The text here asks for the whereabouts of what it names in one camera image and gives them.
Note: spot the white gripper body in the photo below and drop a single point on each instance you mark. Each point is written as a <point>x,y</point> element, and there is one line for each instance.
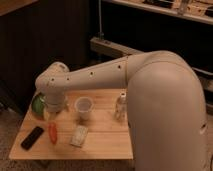
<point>54,104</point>

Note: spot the red pepper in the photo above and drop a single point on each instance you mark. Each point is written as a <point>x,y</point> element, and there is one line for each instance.
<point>52,130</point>

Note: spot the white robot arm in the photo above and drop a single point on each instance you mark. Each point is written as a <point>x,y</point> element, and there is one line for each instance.
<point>166,106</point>

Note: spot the green ceramic bowl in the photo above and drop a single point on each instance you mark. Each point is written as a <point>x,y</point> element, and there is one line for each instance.
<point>37,104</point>

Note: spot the white ceramic cup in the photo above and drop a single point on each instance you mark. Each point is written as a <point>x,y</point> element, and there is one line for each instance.
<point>83,106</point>

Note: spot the black remote control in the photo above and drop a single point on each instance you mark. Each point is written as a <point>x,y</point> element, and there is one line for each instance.
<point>29,141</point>

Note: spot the beige sponge block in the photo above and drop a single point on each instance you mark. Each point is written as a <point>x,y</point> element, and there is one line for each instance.
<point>79,136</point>

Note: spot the wooden side table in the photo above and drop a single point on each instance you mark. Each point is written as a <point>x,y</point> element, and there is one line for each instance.
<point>106,138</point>

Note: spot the small clear bottle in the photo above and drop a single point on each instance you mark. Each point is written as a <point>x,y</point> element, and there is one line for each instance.
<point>121,107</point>

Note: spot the dark wooden cabinet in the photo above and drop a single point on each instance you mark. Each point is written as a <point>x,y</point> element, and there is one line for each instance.
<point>34,37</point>

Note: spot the grey metal beam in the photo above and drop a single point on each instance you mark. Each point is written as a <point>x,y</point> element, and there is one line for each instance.
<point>111,49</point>

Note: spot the vertical metal pole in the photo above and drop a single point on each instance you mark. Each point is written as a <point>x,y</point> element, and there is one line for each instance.
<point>100,34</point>

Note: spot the cluttered back shelf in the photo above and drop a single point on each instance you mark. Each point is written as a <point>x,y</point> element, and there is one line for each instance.
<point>194,10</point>

